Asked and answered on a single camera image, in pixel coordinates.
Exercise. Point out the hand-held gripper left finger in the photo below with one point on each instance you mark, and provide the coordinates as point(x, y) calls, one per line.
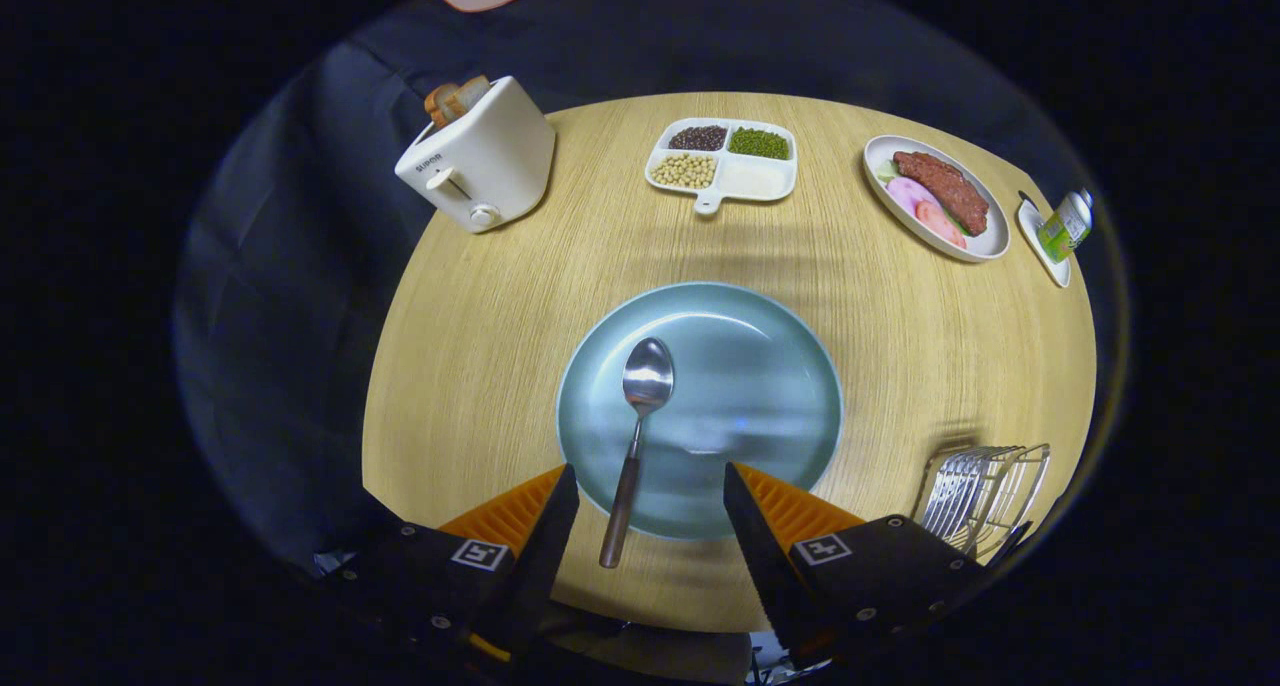
point(540, 556)

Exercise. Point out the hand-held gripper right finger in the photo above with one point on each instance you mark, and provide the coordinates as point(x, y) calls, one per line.
point(765, 566)

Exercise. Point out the light blue round plate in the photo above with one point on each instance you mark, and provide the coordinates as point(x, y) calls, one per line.
point(750, 386)

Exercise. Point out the red tomato slice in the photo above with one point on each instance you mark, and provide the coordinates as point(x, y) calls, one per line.
point(940, 226)

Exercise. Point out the pile of white rice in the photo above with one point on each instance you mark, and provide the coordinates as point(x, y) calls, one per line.
point(753, 177)

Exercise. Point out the white toaster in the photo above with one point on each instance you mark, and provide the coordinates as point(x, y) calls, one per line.
point(490, 166)

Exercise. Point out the white oval plate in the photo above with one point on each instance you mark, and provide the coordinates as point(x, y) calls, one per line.
point(990, 241)

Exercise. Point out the pink ham slice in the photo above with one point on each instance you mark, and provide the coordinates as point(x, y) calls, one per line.
point(908, 194)

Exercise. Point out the pile of yellow soybeans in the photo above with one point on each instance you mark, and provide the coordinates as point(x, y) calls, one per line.
point(684, 170)

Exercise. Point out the white divided tray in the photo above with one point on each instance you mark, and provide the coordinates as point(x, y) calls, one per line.
point(722, 156)

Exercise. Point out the green lettuce leaf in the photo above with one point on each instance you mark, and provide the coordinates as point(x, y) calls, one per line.
point(886, 171)

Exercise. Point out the small white dish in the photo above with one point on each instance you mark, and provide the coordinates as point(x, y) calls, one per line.
point(1045, 261)

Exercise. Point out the brown steak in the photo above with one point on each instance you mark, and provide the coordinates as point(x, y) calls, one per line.
point(945, 191)

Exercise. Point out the pile of green beans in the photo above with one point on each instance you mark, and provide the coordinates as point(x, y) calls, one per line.
point(758, 143)

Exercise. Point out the pile of dark beans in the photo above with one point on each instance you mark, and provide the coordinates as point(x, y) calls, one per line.
point(698, 138)

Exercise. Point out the green label bottle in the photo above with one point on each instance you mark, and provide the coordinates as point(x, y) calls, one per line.
point(1065, 226)

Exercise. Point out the toasted bread slices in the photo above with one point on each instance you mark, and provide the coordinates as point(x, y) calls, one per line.
point(455, 101)

